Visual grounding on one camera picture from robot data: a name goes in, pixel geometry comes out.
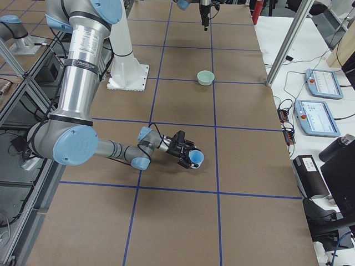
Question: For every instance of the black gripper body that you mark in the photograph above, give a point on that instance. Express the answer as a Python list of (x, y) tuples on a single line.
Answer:
[(175, 151), (205, 9)]

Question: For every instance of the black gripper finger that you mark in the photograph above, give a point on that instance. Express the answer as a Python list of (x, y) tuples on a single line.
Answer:
[(189, 145), (205, 21), (185, 162)]

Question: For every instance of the light blue plastic cup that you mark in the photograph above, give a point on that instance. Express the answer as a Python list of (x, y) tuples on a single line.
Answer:
[(196, 158)]

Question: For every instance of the mint green bowl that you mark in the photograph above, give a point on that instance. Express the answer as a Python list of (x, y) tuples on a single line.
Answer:
[(205, 77)]

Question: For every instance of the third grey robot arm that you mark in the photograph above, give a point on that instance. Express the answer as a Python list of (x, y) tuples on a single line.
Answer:
[(24, 43)]

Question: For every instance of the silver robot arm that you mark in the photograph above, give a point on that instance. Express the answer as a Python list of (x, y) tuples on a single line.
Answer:
[(68, 137), (184, 4)]

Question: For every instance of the red cylinder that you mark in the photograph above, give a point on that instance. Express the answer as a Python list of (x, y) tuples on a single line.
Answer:
[(257, 11)]

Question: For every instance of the small black square device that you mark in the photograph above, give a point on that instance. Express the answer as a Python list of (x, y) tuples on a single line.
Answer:
[(289, 58)]

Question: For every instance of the black box with label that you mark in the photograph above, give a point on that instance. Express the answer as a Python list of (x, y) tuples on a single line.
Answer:
[(309, 178)]

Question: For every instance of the near blue teach pendant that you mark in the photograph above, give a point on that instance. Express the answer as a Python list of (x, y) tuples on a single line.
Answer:
[(316, 119)]

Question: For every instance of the blue teach pendant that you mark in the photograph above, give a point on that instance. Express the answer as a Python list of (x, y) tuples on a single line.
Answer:
[(316, 119), (323, 83)]

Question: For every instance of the far blue teach pendant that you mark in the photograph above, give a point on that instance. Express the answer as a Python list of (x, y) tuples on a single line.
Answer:
[(323, 83)]

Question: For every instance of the black computer monitor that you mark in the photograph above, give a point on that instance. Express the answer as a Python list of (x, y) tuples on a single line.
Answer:
[(338, 174)]

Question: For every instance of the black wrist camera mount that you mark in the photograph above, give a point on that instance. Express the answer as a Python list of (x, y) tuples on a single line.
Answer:
[(179, 137)]

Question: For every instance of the white central pedestal column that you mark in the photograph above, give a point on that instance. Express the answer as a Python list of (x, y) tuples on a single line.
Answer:
[(126, 72)]

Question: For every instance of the aluminium frame post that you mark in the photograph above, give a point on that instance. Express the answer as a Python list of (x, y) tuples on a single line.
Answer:
[(293, 30)]

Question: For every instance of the aluminium side frame rail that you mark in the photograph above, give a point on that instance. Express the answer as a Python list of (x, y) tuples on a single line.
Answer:
[(30, 88)]

